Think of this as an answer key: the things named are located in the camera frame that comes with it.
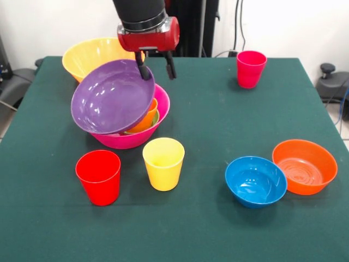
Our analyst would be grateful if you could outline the black machine base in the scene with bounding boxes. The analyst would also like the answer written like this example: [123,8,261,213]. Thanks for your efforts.
[315,63,349,103]
[0,34,44,110]

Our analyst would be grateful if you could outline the blue bowl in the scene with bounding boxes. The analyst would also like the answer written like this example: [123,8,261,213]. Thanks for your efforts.
[225,156,288,209]

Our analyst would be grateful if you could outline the large pink bowl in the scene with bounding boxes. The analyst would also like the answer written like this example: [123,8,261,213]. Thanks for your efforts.
[89,84,171,150]

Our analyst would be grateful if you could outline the dark green table cloth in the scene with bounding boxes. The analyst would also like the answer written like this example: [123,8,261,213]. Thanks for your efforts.
[0,56,349,262]

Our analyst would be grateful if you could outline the stack of green bowls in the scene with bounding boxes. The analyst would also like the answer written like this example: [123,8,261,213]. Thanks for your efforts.
[122,109,160,135]

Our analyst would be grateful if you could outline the large orange bowl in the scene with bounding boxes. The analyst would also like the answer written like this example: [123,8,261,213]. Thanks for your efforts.
[62,37,146,83]

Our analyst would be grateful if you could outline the red cup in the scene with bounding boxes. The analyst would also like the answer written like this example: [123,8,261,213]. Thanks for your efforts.
[75,150,122,206]

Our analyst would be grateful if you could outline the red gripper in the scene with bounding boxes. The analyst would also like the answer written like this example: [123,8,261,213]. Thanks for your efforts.
[117,16,180,81]

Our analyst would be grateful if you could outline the yellow cup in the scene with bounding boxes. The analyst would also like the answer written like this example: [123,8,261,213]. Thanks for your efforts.
[142,137,185,192]

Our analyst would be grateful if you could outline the purple bowl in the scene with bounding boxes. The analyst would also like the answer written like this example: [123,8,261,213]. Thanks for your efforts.
[70,59,156,135]

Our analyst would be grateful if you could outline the orange-red bowl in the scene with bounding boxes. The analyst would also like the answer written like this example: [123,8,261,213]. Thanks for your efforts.
[272,139,339,196]

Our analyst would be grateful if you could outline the orange cup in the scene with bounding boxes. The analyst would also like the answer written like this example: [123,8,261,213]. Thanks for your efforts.
[136,97,159,129]
[127,118,154,134]

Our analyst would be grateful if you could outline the crimson cup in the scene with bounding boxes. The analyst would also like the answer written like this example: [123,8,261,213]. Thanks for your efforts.
[236,50,268,90]

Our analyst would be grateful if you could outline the black cable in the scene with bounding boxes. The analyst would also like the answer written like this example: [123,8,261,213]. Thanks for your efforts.
[233,0,240,51]
[239,0,247,52]

